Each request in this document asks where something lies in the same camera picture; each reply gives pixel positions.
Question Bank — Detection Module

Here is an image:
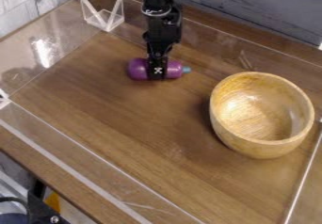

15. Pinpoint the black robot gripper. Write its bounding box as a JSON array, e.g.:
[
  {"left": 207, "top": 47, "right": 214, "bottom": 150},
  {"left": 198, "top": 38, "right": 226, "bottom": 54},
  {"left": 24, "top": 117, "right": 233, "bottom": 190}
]
[{"left": 142, "top": 5, "right": 183, "bottom": 80}]

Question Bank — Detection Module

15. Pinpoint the purple toy eggplant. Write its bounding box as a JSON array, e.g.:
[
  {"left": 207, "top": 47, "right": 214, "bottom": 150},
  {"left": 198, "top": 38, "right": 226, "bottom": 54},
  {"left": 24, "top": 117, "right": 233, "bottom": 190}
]
[{"left": 127, "top": 58, "right": 191, "bottom": 80}]

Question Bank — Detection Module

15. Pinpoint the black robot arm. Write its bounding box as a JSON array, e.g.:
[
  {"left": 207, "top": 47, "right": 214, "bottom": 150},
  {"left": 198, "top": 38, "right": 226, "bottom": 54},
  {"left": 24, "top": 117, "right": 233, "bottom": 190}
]
[{"left": 140, "top": 0, "right": 183, "bottom": 80}]

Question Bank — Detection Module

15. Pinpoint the brown wooden bowl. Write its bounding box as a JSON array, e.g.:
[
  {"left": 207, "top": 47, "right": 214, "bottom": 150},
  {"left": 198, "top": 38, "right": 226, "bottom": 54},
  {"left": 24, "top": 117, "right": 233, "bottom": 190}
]
[{"left": 208, "top": 72, "right": 314, "bottom": 159}]

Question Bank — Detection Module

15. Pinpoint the clear acrylic corner bracket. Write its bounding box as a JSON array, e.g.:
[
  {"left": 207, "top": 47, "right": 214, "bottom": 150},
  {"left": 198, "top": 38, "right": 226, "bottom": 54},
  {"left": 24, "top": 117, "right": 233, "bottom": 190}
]
[{"left": 80, "top": 0, "right": 124, "bottom": 32}]

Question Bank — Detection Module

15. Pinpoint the clear acrylic tray wall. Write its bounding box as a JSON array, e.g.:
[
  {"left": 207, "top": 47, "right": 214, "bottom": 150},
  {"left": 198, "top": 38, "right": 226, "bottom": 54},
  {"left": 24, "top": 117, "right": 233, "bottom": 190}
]
[{"left": 0, "top": 0, "right": 322, "bottom": 224}]

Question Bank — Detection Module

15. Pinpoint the black clamp with cable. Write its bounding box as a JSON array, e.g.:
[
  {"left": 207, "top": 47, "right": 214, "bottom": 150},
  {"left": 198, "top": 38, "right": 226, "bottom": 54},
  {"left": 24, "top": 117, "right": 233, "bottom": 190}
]
[{"left": 0, "top": 175, "right": 71, "bottom": 224}]

